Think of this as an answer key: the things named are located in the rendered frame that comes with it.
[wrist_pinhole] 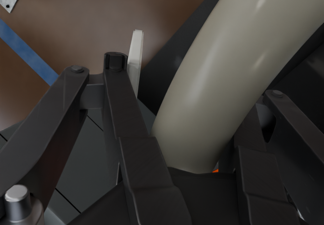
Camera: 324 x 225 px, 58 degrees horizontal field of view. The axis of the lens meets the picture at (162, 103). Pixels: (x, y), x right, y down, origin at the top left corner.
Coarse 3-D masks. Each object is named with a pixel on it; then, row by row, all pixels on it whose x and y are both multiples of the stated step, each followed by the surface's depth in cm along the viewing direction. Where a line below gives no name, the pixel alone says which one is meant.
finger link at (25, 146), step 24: (72, 72) 14; (48, 96) 12; (72, 96) 12; (24, 120) 10; (48, 120) 10; (72, 120) 12; (24, 144) 9; (48, 144) 9; (72, 144) 13; (0, 168) 8; (24, 168) 8; (48, 168) 10; (0, 192) 7; (48, 192) 10; (0, 216) 7
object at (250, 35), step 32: (224, 0) 9; (256, 0) 8; (288, 0) 8; (320, 0) 8; (224, 32) 9; (256, 32) 8; (288, 32) 8; (192, 64) 10; (224, 64) 9; (256, 64) 9; (192, 96) 10; (224, 96) 9; (256, 96) 10; (160, 128) 11; (192, 128) 10; (224, 128) 10; (192, 160) 11
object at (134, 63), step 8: (136, 32) 21; (136, 40) 19; (136, 48) 18; (128, 56) 16; (136, 56) 16; (128, 64) 16; (136, 64) 16; (128, 72) 16; (136, 72) 16; (136, 80) 16; (136, 88) 16; (136, 96) 16
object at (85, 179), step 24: (96, 120) 116; (144, 120) 139; (0, 144) 82; (96, 144) 107; (72, 168) 93; (96, 168) 100; (72, 192) 87; (96, 192) 93; (48, 216) 80; (72, 216) 82
